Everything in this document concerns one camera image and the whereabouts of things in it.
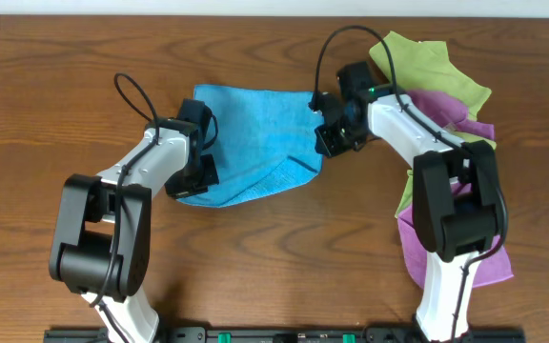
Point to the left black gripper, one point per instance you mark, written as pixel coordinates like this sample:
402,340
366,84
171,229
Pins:
198,176

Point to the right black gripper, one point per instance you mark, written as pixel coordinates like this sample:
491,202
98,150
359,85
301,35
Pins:
331,138

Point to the blue microfiber cloth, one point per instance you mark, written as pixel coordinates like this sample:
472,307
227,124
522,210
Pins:
264,143

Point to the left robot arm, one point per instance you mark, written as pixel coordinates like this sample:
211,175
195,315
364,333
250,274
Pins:
102,239

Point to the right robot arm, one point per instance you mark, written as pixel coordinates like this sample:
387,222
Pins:
459,214

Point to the upper green microfiber cloth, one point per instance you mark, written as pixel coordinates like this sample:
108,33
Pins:
426,66

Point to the green microfiber cloth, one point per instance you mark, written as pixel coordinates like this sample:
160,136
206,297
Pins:
426,66
407,195

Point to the upper purple microfiber cloth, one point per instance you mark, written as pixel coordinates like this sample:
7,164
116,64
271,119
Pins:
449,113

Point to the purple microfiber cloth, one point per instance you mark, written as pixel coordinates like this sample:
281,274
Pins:
449,113
490,271

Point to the lower green microfiber cloth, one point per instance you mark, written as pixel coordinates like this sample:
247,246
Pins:
407,195

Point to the lower purple microfiber cloth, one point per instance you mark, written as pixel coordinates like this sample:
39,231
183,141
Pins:
490,271

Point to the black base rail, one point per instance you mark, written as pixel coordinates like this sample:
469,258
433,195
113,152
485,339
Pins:
375,334

